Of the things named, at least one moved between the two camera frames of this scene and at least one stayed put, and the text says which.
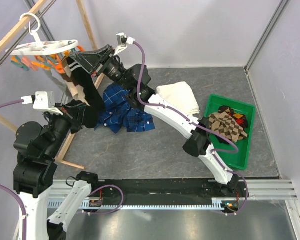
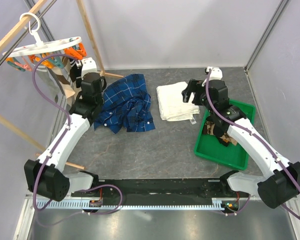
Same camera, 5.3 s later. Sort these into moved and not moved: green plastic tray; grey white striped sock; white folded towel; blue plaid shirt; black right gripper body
Moved: black right gripper body; grey white striped sock
Not moved: blue plaid shirt; white folded towel; green plastic tray
